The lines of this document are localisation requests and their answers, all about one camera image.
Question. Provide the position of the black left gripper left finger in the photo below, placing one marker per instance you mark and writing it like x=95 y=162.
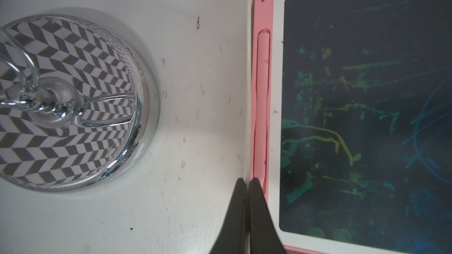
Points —
x=232 y=236

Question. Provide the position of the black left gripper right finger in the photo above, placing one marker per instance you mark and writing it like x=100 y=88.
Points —
x=263 y=236

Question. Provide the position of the pink tablet stylus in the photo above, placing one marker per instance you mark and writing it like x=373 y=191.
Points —
x=262 y=68

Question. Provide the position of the white plastic storage box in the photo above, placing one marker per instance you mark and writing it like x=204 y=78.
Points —
x=175 y=198

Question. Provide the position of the chrome wire stand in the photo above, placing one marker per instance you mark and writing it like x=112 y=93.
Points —
x=78 y=104

